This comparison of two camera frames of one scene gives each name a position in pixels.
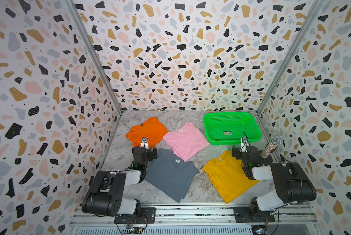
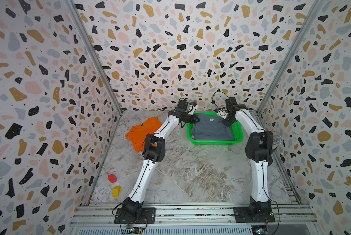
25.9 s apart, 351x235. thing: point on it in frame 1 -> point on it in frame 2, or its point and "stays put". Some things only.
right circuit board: x=259 y=229 stays put
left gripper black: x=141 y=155 -> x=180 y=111
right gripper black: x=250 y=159 -> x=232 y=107
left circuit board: x=133 y=230 stays put
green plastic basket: x=223 y=128 -> x=237 y=133
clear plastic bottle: x=276 y=140 stays put
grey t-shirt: x=170 y=175 -> x=210 y=127
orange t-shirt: x=152 y=128 stays put
